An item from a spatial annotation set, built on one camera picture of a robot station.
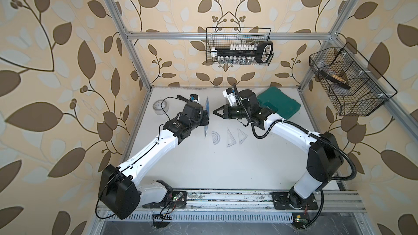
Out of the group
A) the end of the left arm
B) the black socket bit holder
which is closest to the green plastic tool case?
the black socket bit holder

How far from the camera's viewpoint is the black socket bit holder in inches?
32.8

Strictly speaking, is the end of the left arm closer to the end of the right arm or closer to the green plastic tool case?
the end of the right arm

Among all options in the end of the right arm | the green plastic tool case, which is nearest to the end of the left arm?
the end of the right arm

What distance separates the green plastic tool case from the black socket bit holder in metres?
0.30

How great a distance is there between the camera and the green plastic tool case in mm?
1058

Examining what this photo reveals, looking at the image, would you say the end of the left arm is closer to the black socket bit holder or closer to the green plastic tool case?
the black socket bit holder
